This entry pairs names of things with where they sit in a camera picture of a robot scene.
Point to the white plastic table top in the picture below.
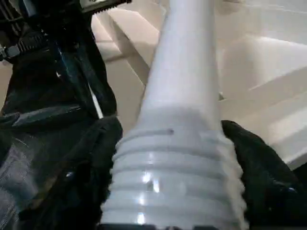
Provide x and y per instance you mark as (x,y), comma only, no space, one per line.
(268,72)

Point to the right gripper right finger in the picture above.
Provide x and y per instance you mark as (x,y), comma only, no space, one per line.
(268,182)

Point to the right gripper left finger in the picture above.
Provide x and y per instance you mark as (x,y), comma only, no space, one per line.
(72,182)

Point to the white plastic table leg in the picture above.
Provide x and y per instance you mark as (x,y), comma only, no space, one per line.
(182,120)

